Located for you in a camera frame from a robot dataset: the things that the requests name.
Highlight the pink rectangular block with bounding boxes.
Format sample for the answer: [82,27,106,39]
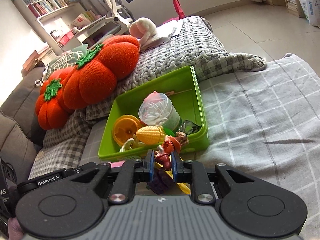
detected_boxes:
[108,161,125,168]

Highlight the purple toy grapes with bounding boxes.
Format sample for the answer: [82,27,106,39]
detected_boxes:
[147,168,176,195]

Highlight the red lobster toy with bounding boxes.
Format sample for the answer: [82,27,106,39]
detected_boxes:
[155,132,189,170]

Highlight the amber rubber octopus toy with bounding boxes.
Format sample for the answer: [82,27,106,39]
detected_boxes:
[119,134,146,152]

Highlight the yellow toy corn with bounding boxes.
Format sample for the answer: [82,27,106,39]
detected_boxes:
[136,126,166,145]

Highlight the yellow toy pot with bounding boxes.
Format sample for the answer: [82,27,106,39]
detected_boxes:
[155,163,190,195]

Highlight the crumpled foil wrapper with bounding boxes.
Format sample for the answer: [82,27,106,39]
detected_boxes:
[178,120,202,135]

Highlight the grey checkered blanket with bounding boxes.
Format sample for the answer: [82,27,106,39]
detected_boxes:
[29,16,266,178]

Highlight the orange yellow toy disc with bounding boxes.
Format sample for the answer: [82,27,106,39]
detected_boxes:
[112,114,143,146]

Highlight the clear cotton swab jar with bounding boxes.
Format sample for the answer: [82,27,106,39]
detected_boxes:
[138,93,181,131]

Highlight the pink pig toy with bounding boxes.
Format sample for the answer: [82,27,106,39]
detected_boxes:
[144,91,163,103]

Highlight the grey sofa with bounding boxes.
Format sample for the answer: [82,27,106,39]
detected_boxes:
[1,67,46,182]

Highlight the green plastic storage box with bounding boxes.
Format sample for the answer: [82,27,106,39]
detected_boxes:
[98,66,209,161]

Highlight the small orange pumpkin cushion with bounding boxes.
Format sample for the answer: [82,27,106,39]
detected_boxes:
[35,67,73,130]

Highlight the large orange pumpkin cushion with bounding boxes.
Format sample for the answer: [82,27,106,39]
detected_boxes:
[63,35,140,109]

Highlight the pink white plush toy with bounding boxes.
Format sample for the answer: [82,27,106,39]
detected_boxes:
[129,17,157,46]

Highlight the red chair back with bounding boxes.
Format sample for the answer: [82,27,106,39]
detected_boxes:
[172,0,185,19]

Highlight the white office chair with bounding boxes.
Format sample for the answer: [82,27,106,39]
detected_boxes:
[103,0,135,35]

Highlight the white bookshelf with books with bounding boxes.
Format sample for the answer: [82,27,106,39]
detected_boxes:
[10,0,121,71]

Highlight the white paper shopping bag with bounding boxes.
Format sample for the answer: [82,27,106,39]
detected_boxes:
[299,0,319,27]

